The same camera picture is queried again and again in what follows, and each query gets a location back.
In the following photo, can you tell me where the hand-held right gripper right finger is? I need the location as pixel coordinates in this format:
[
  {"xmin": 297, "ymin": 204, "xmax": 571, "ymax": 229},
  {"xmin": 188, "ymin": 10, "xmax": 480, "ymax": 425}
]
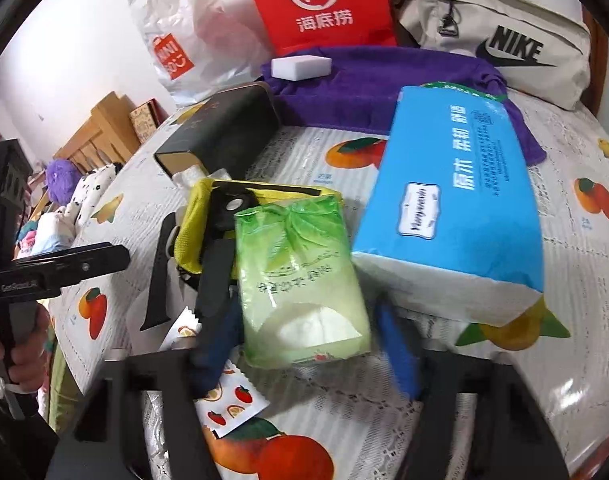
[{"xmin": 377, "ymin": 304, "xmax": 571, "ymax": 480}]

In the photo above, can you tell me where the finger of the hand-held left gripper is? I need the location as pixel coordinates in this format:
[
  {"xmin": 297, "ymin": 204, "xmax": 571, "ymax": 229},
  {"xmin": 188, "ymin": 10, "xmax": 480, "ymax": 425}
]
[
  {"xmin": 0, "ymin": 242, "xmax": 130, "ymax": 304},
  {"xmin": 0, "ymin": 139, "xmax": 35, "ymax": 266}
]

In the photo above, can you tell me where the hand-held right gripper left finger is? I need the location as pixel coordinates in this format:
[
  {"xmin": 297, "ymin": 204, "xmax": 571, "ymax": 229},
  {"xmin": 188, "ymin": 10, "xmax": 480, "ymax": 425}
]
[{"xmin": 47, "ymin": 305, "xmax": 242, "ymax": 480}]

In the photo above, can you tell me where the yellow pouch with black straps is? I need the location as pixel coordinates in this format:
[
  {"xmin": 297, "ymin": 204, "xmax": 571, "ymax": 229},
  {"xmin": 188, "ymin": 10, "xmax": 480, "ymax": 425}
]
[{"xmin": 139, "ymin": 178, "xmax": 343, "ymax": 333}]

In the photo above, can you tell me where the green tissue pack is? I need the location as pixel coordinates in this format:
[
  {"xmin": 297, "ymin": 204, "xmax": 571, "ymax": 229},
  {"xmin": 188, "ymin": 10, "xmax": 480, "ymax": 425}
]
[{"xmin": 233, "ymin": 199, "xmax": 373, "ymax": 368}]

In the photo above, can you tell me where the person's left forearm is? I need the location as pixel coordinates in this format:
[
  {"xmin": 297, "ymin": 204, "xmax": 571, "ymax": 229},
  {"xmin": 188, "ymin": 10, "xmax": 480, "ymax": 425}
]
[{"xmin": 0, "ymin": 394, "xmax": 61, "ymax": 480}]

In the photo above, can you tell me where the beige shoulder bag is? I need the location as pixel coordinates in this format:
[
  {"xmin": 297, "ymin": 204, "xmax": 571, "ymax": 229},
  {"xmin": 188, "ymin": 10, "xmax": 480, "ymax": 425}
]
[{"xmin": 392, "ymin": 0, "xmax": 593, "ymax": 111}]

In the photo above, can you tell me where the person's left hand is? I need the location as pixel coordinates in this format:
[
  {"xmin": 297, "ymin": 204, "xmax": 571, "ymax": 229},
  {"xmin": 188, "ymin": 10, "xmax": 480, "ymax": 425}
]
[{"xmin": 0, "ymin": 305, "xmax": 53, "ymax": 396}]

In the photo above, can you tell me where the pile of clothes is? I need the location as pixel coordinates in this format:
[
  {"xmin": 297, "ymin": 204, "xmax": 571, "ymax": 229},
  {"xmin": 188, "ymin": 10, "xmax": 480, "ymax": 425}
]
[{"xmin": 14, "ymin": 207, "xmax": 78, "ymax": 259}]

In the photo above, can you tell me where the small fruit print packet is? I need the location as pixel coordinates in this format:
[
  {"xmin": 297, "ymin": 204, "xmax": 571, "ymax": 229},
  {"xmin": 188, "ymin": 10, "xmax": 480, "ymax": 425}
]
[{"xmin": 157, "ymin": 307, "xmax": 270, "ymax": 438}]

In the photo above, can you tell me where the purple plush toy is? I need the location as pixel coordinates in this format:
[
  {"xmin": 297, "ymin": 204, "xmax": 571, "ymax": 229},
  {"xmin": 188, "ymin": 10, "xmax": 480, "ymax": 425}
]
[{"xmin": 45, "ymin": 158, "xmax": 83, "ymax": 206}]

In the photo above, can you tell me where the olive green cloth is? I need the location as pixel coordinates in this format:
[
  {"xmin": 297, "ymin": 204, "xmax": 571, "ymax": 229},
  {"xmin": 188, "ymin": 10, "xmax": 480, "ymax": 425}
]
[{"xmin": 37, "ymin": 300, "xmax": 86, "ymax": 437}]

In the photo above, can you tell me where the white spotted cloth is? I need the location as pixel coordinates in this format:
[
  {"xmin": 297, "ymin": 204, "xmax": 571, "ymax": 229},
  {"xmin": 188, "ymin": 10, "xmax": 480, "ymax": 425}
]
[{"xmin": 64, "ymin": 162, "xmax": 123, "ymax": 226}]

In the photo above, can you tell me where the wooden chair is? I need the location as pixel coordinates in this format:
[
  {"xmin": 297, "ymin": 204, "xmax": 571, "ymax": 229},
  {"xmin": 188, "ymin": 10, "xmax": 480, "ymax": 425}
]
[{"xmin": 52, "ymin": 91, "xmax": 142, "ymax": 176}]

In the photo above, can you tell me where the crumpled white tissue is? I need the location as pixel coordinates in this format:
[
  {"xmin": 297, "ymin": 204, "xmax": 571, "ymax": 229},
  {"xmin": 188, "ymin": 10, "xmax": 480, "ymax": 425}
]
[{"xmin": 170, "ymin": 162, "xmax": 232, "ymax": 187}]

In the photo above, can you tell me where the patterned box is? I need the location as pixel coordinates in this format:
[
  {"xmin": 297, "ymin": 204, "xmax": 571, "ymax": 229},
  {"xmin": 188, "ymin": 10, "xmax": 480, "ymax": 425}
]
[{"xmin": 129, "ymin": 99, "xmax": 168, "ymax": 144}]

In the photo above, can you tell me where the blue tissue pack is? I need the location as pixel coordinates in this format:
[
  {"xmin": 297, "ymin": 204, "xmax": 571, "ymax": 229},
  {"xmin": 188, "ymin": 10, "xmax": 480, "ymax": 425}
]
[{"xmin": 352, "ymin": 81, "xmax": 545, "ymax": 327}]

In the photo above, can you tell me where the black and gold tissue box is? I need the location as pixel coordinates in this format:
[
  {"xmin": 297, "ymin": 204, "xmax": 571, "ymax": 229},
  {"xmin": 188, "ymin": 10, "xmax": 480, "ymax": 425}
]
[{"xmin": 153, "ymin": 81, "xmax": 280, "ymax": 181}]

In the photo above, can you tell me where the fruit print tablecloth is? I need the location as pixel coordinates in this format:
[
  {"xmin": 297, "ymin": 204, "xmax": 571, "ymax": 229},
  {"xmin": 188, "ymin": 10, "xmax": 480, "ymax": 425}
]
[{"xmin": 49, "ymin": 90, "xmax": 609, "ymax": 480}]

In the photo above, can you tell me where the white plastic bag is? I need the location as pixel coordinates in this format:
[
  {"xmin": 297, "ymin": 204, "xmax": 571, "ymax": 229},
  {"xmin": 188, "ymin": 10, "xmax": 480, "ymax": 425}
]
[{"xmin": 127, "ymin": 0, "xmax": 275, "ymax": 108}]

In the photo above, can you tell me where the purple towel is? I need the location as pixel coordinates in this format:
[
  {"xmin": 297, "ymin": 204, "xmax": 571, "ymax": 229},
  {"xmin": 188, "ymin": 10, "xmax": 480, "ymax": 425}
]
[{"xmin": 261, "ymin": 46, "xmax": 546, "ymax": 166}]

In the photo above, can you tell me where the white sponge block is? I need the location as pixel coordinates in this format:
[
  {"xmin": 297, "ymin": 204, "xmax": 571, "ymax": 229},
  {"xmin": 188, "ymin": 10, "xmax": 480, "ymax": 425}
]
[{"xmin": 271, "ymin": 55, "xmax": 333, "ymax": 81}]

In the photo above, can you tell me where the red paper bag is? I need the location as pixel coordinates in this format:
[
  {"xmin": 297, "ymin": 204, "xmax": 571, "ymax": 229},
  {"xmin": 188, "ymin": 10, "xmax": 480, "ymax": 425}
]
[{"xmin": 234, "ymin": 0, "xmax": 399, "ymax": 59}]

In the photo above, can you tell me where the wooden headboard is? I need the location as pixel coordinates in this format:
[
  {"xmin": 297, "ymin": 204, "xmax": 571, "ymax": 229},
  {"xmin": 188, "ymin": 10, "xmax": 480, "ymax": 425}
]
[{"xmin": 579, "ymin": 5, "xmax": 609, "ymax": 117}]

